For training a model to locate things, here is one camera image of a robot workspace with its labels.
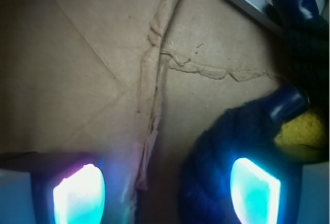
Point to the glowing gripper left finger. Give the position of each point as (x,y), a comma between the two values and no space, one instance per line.
(51,188)

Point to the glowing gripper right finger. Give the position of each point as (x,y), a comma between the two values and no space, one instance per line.
(278,192)

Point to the yellow cloth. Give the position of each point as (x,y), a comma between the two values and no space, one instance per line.
(307,129)

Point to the brown paper bag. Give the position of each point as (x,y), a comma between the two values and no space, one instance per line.
(135,80)

